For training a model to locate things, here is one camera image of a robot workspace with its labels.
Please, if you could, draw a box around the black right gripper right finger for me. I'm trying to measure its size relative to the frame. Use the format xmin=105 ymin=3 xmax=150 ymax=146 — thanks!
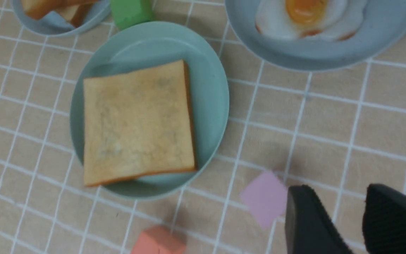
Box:
xmin=362 ymin=183 xmax=406 ymax=254

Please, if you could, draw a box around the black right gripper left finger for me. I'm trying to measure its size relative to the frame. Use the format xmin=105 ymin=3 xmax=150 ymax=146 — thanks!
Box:
xmin=285 ymin=185 xmax=353 ymax=254

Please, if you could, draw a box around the toast slice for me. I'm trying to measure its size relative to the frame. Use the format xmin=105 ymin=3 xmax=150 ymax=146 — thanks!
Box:
xmin=83 ymin=60 xmax=198 ymax=187
xmin=55 ymin=4 xmax=93 ymax=28
xmin=21 ymin=0 xmax=98 ymax=20

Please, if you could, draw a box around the fried egg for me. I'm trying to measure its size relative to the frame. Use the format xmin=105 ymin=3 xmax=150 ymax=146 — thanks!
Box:
xmin=306 ymin=0 xmax=368 ymax=42
xmin=255 ymin=0 xmax=348 ymax=41

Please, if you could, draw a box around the pink cube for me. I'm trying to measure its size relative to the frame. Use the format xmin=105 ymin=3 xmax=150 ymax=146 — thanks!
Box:
xmin=240 ymin=171 xmax=288 ymax=229

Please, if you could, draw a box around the checkered beige tablecloth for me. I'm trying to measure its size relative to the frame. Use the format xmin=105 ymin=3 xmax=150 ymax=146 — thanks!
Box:
xmin=0 ymin=0 xmax=406 ymax=254

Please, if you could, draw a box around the orange-red cube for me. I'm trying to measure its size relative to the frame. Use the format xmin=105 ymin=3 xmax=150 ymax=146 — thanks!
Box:
xmin=130 ymin=225 xmax=186 ymax=254

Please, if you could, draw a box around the blue plate with eggs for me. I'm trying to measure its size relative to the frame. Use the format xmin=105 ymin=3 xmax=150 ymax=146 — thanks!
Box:
xmin=224 ymin=0 xmax=406 ymax=71

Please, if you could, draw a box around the green round plate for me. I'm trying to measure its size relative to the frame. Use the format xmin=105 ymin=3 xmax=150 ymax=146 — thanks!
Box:
xmin=69 ymin=21 xmax=230 ymax=200

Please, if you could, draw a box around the green cube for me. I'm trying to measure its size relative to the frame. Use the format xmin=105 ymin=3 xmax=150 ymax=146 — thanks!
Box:
xmin=110 ymin=0 xmax=154 ymax=31

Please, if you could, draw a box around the blue plate with bread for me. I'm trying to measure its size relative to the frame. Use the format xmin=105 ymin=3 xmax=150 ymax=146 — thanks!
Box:
xmin=10 ymin=0 xmax=111 ymax=37

